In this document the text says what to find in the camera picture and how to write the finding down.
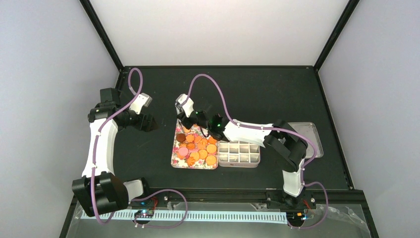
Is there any pink divided cookie tin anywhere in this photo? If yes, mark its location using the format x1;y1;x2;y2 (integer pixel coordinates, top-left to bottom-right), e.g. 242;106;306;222
218;141;261;168

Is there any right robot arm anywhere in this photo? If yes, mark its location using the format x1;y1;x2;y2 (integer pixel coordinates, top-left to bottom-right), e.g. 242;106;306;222
177;110;315;208

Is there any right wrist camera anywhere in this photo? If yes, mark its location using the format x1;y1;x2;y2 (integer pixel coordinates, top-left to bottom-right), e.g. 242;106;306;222
175;94;194;118

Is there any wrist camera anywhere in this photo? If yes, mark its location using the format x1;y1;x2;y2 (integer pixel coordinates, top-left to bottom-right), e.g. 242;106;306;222
129;93;153;115
175;94;194;118

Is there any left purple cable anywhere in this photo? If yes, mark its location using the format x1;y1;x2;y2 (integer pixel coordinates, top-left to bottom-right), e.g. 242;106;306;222
90;67;188;230

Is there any black frame post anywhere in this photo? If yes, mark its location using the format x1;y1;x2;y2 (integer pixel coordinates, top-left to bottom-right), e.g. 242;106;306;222
79;0;124;71

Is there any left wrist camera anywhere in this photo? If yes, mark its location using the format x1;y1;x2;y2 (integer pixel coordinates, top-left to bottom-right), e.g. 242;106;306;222
129;93;153;115

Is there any floral cookie tray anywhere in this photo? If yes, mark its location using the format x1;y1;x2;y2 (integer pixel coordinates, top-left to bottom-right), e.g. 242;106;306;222
170;121;219;170

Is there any pink sandwich cookie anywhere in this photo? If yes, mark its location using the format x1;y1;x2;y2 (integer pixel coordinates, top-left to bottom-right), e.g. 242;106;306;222
178;147;189;157

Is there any clear plastic tin lid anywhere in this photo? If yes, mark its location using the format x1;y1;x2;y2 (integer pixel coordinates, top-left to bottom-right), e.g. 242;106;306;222
289;122;324;158

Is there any dark brown round cookie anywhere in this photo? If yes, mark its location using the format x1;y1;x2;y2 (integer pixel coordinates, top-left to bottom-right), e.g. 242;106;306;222
175;133;186;143

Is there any white slotted cable duct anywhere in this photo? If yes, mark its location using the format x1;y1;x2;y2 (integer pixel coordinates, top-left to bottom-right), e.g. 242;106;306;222
80;209;289;225

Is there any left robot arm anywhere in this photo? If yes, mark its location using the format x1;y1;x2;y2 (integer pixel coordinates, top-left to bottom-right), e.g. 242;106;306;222
72;88;158;217

